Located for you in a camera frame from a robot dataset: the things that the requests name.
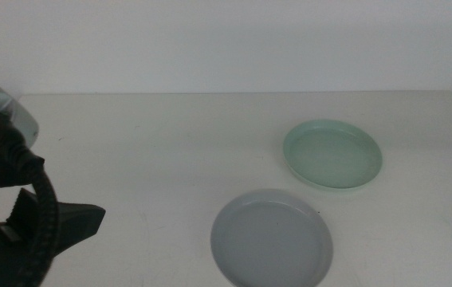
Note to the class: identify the grey shallow bowl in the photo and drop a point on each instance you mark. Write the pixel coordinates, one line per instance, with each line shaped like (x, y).
(269, 239)

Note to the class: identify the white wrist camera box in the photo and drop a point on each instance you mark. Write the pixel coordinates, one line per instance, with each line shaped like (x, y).
(22, 123)

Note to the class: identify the pale green shallow bowl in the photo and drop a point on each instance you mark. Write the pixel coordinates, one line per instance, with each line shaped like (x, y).
(333, 157)

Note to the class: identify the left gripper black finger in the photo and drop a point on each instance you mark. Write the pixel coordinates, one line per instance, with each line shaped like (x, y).
(82, 223)
(22, 211)

